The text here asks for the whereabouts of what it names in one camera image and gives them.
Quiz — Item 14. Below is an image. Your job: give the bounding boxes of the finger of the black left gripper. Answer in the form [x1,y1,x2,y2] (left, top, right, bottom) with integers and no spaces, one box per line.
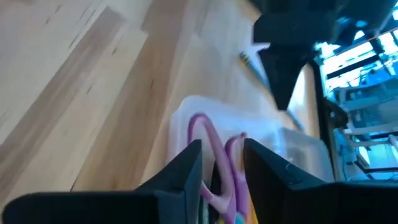
[257,44,312,111]

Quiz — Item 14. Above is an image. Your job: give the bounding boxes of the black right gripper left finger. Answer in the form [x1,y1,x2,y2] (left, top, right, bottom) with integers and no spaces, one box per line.
[1,139,203,224]

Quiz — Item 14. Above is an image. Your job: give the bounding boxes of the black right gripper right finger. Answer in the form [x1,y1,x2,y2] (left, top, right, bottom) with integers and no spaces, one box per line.
[243,138,398,224]

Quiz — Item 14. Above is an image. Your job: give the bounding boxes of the black pen with white print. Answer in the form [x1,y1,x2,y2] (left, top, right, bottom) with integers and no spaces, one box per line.
[238,51,305,131]

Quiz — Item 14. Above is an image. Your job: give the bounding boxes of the clear plastic supply box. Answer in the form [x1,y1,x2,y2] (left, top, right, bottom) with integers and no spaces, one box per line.
[167,95,336,187]

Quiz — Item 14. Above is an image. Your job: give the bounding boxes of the purple handled scissors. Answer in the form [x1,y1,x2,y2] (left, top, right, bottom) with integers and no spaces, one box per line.
[187,112,259,224]

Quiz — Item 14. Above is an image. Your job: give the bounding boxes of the white shelving rack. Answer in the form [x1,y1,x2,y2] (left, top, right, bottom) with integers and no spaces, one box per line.
[332,77,398,150]

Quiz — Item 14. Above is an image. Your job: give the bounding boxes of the black table frame post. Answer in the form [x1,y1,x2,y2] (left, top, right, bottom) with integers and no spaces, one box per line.
[309,60,349,183]

